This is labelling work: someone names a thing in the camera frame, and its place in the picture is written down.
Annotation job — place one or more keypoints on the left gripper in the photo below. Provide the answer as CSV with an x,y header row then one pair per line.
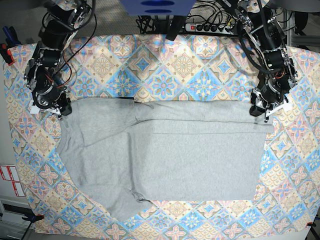
x,y
267,100

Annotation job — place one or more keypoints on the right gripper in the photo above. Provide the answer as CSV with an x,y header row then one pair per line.
x,y
54,101

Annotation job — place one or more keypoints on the grey T-shirt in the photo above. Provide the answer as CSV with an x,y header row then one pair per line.
x,y
124,154

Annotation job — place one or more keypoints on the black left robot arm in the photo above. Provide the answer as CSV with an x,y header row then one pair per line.
x,y
262,40

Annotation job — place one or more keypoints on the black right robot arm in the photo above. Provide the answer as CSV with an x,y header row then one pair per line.
x,y
42,73

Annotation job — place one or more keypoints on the black orange clamp upper left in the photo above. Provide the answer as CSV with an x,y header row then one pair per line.
x,y
6,54

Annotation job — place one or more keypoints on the black orange clamp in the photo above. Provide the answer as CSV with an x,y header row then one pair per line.
x,y
6,54
32,218
311,224

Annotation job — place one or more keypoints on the red white label stickers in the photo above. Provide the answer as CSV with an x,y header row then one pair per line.
x,y
10,185

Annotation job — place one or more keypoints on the patterned tile tablecloth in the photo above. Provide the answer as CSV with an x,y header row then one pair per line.
x,y
147,68

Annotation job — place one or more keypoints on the white power strip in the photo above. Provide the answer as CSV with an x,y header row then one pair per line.
x,y
206,28

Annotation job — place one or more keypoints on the black orange clamp lower left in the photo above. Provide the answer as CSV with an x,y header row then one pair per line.
x,y
32,218

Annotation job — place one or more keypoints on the black orange clamp lower right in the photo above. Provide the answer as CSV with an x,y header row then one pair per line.
x,y
311,224

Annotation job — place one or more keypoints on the black support bracket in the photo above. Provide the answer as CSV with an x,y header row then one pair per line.
x,y
176,25

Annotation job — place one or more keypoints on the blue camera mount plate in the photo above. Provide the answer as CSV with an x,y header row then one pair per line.
x,y
157,7

